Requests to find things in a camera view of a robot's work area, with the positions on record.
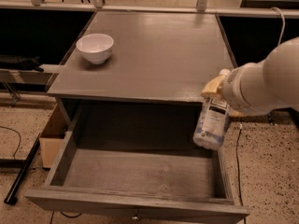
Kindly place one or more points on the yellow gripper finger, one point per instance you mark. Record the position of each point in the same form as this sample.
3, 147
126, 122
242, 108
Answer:
236, 114
213, 88

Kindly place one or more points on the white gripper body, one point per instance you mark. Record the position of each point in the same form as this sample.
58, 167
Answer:
235, 89

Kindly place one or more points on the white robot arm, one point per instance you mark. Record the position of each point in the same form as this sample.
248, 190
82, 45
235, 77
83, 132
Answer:
281, 76

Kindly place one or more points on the open grey top drawer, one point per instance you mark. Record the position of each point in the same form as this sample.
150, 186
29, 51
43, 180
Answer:
166, 180

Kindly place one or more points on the metal drawer knob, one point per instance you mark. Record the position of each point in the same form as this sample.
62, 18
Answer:
135, 216

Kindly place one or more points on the grey wooden cabinet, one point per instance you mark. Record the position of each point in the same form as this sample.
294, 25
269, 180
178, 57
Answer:
149, 88

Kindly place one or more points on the white ceramic bowl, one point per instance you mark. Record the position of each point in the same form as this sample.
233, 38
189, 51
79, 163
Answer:
95, 48

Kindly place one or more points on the cardboard box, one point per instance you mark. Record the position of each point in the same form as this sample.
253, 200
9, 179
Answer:
52, 137

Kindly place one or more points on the black cloth item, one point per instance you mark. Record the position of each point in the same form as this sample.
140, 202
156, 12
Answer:
20, 63

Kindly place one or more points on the black metal bar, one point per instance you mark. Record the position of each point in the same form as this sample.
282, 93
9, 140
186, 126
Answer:
23, 166

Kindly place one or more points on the metal frame rail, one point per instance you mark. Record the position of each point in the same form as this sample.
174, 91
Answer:
140, 6

